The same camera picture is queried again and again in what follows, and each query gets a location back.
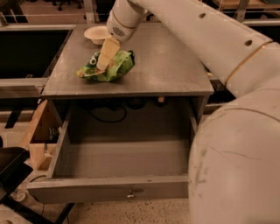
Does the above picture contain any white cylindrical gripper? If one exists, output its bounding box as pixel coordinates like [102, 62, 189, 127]
[96, 0, 148, 70]

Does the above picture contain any green rice chip bag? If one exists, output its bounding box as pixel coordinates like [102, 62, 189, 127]
[75, 50, 135, 82]

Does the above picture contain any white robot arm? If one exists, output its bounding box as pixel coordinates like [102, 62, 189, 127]
[107, 0, 280, 224]

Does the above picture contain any grey cabinet counter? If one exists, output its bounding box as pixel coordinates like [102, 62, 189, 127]
[42, 23, 214, 119]

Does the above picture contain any grey open top drawer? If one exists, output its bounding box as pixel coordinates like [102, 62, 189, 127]
[27, 98, 196, 204]

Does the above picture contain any metal drawer knob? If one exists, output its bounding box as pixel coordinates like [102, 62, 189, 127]
[126, 190, 136, 200]

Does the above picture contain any white paper bowl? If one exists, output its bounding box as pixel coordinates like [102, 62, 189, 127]
[84, 25, 110, 45]

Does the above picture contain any wooden block stack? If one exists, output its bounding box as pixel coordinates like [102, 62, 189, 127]
[19, 100, 60, 171]

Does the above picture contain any black chair left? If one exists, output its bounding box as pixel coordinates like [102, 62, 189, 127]
[0, 139, 74, 224]

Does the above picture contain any black cable loop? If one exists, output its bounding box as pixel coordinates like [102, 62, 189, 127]
[87, 105, 128, 124]

